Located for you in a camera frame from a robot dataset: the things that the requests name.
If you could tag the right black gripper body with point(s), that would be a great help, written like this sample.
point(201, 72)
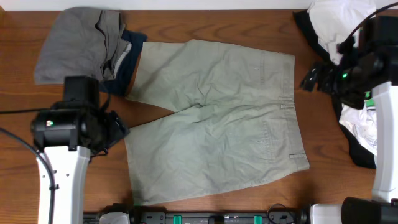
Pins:
point(329, 79)

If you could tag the khaki green shorts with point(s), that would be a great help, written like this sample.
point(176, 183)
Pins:
point(233, 122)

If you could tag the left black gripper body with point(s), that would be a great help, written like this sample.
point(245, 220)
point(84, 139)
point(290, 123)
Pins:
point(115, 128)

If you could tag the folded grey garment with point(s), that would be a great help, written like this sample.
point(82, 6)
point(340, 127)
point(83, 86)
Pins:
point(83, 41)

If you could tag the folded navy garment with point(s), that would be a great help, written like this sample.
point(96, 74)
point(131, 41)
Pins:
point(121, 84)

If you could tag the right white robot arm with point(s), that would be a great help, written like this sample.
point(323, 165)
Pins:
point(373, 69)

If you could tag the black garment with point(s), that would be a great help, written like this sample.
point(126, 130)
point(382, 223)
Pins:
point(358, 154)

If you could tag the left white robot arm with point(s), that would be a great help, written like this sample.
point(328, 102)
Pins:
point(67, 139)

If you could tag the white printed t-shirt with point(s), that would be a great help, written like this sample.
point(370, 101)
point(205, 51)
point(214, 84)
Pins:
point(333, 21)

